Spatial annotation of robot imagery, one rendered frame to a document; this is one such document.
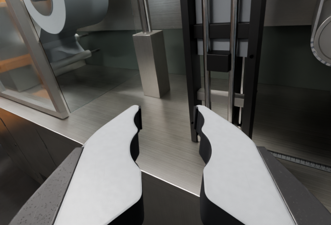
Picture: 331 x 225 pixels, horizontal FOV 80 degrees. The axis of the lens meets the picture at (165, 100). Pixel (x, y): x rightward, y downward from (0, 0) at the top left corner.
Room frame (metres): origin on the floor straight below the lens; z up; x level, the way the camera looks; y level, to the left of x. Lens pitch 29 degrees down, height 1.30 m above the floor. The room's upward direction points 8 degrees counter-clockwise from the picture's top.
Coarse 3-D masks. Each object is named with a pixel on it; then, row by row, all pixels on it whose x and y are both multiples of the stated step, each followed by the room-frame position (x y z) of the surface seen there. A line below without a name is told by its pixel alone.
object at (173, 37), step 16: (176, 32) 1.01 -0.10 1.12; (272, 32) 0.76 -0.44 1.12; (288, 32) 0.73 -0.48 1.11; (304, 32) 0.70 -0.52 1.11; (176, 48) 1.02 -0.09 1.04; (272, 48) 0.76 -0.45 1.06; (288, 48) 0.72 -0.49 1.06; (304, 48) 0.69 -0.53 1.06; (176, 64) 1.02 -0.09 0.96; (272, 64) 0.75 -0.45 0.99; (288, 64) 0.72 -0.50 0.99; (304, 64) 0.69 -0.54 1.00; (320, 64) 0.66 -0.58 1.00; (272, 80) 0.75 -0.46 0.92; (288, 80) 0.71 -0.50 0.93; (304, 80) 0.68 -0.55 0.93; (320, 80) 0.65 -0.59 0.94
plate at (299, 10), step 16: (160, 0) 1.05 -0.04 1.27; (176, 0) 1.00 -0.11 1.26; (272, 0) 0.77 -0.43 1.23; (288, 0) 0.74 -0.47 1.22; (304, 0) 0.71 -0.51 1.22; (160, 16) 1.06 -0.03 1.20; (176, 16) 1.00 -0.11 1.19; (272, 16) 0.76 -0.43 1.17; (288, 16) 0.73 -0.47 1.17; (304, 16) 0.70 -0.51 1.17
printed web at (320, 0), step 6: (318, 0) 0.52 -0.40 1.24; (318, 6) 0.45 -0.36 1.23; (318, 12) 0.43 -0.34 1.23; (312, 18) 0.60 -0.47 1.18; (318, 18) 0.42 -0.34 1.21; (312, 24) 0.52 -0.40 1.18; (312, 30) 0.45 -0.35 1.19; (312, 36) 0.43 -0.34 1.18; (312, 42) 0.42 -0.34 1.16; (312, 48) 0.42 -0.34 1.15; (246, 60) 0.53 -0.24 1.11; (240, 108) 0.51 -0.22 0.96; (240, 114) 0.51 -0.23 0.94; (240, 120) 0.51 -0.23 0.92
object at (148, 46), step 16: (144, 0) 0.81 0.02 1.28; (144, 16) 0.81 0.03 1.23; (144, 32) 0.82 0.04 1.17; (160, 32) 0.82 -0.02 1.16; (144, 48) 0.79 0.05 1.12; (160, 48) 0.81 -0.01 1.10; (144, 64) 0.80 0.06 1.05; (160, 64) 0.80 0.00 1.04; (144, 80) 0.81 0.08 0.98; (160, 80) 0.79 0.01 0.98; (160, 96) 0.77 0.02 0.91
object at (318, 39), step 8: (328, 0) 0.60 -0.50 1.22; (328, 8) 0.50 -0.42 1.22; (320, 16) 0.50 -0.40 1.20; (328, 16) 0.42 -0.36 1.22; (320, 24) 0.43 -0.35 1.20; (328, 24) 0.42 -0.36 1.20; (320, 32) 0.42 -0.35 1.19; (328, 32) 0.41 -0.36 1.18; (320, 40) 0.42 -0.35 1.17; (328, 40) 0.41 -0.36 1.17; (320, 48) 0.42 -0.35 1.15; (328, 48) 0.41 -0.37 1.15; (320, 56) 0.41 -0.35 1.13; (328, 56) 0.41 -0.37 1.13
